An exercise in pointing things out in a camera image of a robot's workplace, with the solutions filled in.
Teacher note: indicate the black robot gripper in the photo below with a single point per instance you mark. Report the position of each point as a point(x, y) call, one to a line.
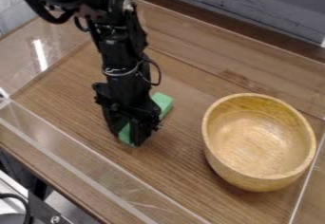
point(123, 96)

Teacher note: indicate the green rectangular block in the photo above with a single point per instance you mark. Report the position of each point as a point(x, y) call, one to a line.
point(164, 102)

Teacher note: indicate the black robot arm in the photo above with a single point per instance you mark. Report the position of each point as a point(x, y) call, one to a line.
point(109, 21)

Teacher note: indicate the brown wooden bowl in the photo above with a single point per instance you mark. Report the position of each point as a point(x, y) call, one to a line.
point(258, 141)

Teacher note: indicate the clear acrylic tray wall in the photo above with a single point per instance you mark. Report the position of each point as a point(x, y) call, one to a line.
point(159, 184)

